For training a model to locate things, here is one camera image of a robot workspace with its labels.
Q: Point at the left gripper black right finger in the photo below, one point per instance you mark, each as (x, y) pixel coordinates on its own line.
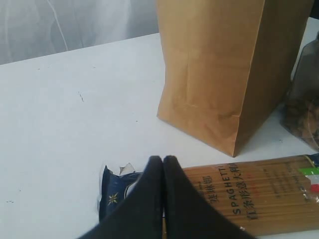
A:
(187, 214)

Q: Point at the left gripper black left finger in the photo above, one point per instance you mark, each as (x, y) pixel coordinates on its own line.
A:
(139, 216)

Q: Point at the clear jar with gold lid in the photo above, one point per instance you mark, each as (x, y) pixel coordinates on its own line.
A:
(301, 110)

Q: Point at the brown paper shopping bag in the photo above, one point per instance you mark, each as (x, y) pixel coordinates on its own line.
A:
(228, 64)

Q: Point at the spaghetti packet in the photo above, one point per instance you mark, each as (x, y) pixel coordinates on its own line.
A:
(260, 197)

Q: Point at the white backdrop curtain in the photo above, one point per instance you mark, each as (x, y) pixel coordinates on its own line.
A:
(34, 28)

